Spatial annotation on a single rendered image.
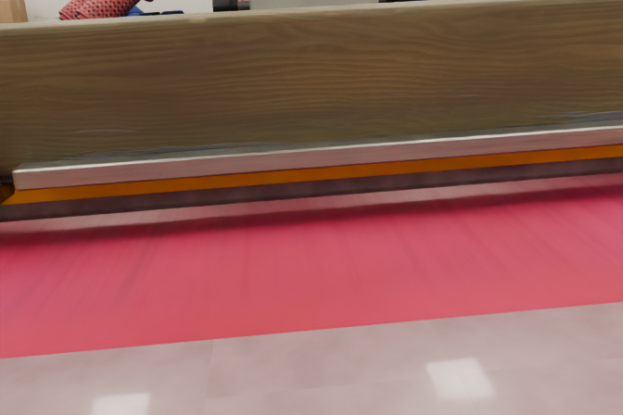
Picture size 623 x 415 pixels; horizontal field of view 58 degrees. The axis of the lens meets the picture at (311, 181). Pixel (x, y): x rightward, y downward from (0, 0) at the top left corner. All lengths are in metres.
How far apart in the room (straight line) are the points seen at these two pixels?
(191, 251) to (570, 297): 0.16
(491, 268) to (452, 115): 0.09
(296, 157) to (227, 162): 0.03
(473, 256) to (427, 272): 0.03
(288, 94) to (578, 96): 0.15
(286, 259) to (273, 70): 0.09
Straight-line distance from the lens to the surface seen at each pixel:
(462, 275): 0.24
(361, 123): 0.28
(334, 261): 0.25
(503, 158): 0.32
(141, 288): 0.24
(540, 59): 0.31
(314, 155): 0.27
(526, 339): 0.20
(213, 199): 0.30
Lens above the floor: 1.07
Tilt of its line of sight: 18 degrees down
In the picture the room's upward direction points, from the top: 3 degrees counter-clockwise
